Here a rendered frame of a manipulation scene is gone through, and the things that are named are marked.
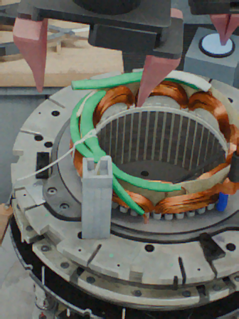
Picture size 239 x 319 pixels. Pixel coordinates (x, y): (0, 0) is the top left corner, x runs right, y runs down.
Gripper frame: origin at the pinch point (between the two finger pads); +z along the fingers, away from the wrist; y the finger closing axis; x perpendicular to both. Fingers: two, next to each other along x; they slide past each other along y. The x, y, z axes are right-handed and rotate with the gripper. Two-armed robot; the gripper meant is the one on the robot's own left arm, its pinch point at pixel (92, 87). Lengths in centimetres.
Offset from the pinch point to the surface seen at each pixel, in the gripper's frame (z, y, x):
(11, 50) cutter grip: 21.8, -10.6, 31.9
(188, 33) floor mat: 121, 29, 185
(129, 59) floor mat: 123, 10, 170
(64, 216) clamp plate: 20.8, -0.9, 4.3
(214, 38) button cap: 24, 16, 44
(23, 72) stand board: 23.9, -8.7, 30.6
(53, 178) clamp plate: 20.5, -2.7, 9.3
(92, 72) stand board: 23.1, -0.2, 31.9
